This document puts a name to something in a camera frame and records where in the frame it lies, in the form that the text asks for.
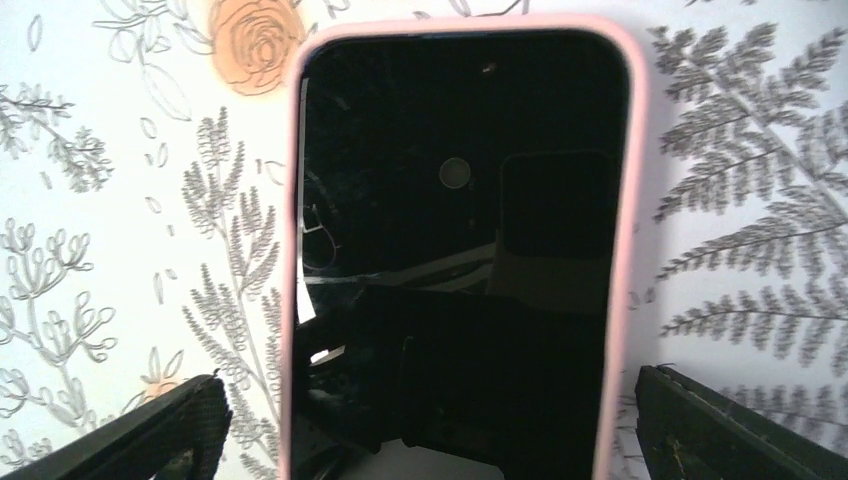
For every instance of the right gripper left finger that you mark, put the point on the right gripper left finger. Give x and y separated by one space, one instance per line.
179 435

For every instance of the floral patterned table mat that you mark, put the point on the floral patterned table mat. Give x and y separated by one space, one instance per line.
144 176

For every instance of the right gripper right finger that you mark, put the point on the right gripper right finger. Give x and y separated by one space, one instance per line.
687 430

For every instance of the pink phone case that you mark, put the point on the pink phone case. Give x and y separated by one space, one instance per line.
636 199

